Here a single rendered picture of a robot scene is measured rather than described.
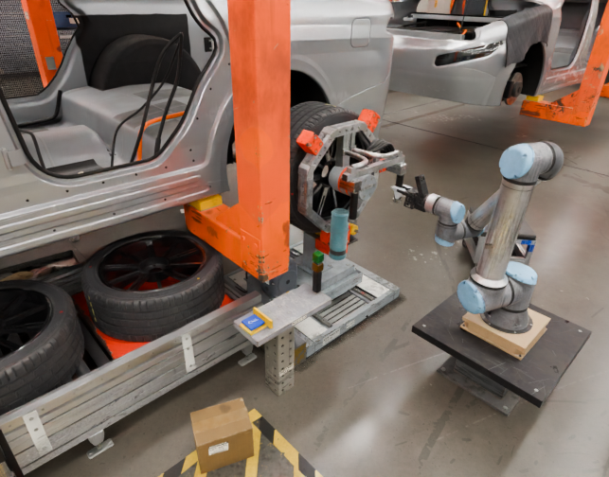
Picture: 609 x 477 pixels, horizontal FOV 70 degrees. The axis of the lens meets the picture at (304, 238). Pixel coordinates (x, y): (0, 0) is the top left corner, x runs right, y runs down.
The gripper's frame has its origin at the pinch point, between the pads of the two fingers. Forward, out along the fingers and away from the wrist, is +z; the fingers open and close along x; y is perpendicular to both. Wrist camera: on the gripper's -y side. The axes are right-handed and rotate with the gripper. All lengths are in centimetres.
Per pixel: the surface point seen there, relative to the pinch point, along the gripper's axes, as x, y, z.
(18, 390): -172, 43, 30
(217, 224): -76, 15, 47
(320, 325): -39, 75, 10
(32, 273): -140, 83, 179
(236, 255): -76, 25, 32
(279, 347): -82, 53, -7
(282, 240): -64, 13, 12
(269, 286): -57, 52, 31
